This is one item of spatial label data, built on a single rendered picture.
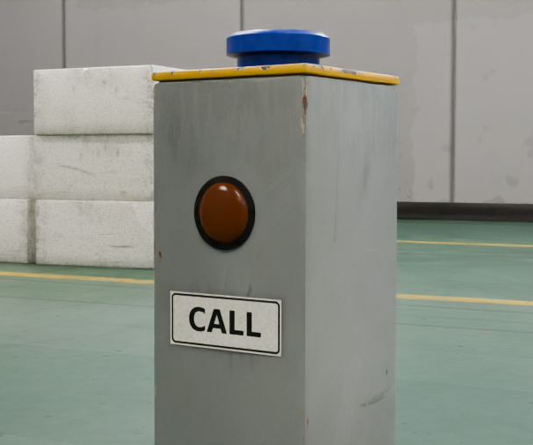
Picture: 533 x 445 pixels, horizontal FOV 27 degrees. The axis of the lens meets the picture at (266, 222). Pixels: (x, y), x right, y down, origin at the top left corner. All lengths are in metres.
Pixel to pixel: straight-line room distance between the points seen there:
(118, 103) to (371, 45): 3.02
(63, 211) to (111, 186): 0.16
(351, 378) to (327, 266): 0.05
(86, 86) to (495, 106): 2.98
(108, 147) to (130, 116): 0.11
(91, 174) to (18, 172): 0.26
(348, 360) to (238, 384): 0.04
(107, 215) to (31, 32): 4.03
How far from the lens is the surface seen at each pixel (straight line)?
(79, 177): 3.08
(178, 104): 0.41
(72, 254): 3.08
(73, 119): 3.08
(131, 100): 2.97
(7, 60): 7.06
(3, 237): 3.23
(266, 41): 0.41
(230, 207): 0.40
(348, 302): 0.41
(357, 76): 0.41
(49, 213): 3.12
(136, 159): 2.98
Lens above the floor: 0.28
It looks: 3 degrees down
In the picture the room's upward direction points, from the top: straight up
